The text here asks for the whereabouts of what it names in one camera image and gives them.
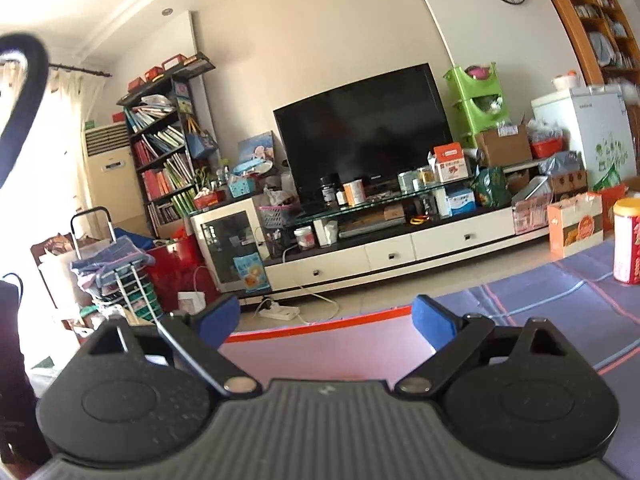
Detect black flat screen television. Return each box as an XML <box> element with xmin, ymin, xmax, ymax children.
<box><xmin>273</xmin><ymin>63</ymin><xmax>452</xmax><ymax>207</ymax></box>

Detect white power strip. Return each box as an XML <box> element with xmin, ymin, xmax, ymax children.
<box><xmin>256</xmin><ymin>301</ymin><xmax>299</xmax><ymax>322</ymax></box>

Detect wooden bookshelf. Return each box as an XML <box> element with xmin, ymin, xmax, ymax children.
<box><xmin>551</xmin><ymin>0</ymin><xmax>639</xmax><ymax>84</ymax></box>

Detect black curved cable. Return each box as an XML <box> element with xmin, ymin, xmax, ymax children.
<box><xmin>0</xmin><ymin>32</ymin><xmax>50</xmax><ymax>189</ymax></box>

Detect brown cardboard box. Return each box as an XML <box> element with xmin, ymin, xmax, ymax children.
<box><xmin>474</xmin><ymin>125</ymin><xmax>533</xmax><ymax>167</ymax></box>

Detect white TV cabinet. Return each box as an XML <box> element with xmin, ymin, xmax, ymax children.
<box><xmin>191</xmin><ymin>195</ymin><xmax>549</xmax><ymax>304</ymax></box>

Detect red gift bag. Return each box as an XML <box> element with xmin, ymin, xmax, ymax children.
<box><xmin>146</xmin><ymin>234</ymin><xmax>220</xmax><ymax>312</ymax></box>

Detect orange cardboard box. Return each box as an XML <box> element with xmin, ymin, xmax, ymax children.
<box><xmin>219</xmin><ymin>306</ymin><xmax>435</xmax><ymax>386</ymax></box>

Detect orange gift box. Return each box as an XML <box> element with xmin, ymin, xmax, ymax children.
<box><xmin>547</xmin><ymin>192</ymin><xmax>604</xmax><ymax>258</ymax></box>

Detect black bookshelf with books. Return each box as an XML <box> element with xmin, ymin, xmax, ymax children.
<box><xmin>117</xmin><ymin>52</ymin><xmax>217</xmax><ymax>237</ymax></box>

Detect folding cart with cloths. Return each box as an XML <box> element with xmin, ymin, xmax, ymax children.
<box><xmin>70</xmin><ymin>206</ymin><xmax>163</xmax><ymax>325</ymax></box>

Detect green stacking storage bins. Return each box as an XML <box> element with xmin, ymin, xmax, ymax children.
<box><xmin>442</xmin><ymin>62</ymin><xmax>510</xmax><ymax>148</ymax></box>

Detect red yellow lidded canister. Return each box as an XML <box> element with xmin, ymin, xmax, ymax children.
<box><xmin>613</xmin><ymin>197</ymin><xmax>640</xmax><ymax>285</ymax></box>

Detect white standing air conditioner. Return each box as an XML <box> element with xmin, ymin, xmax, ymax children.
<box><xmin>82</xmin><ymin>122</ymin><xmax>151</xmax><ymax>235</ymax></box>

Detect white chest freezer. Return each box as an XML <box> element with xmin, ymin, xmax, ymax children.
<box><xmin>532</xmin><ymin>84</ymin><xmax>638</xmax><ymax>190</ymax></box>

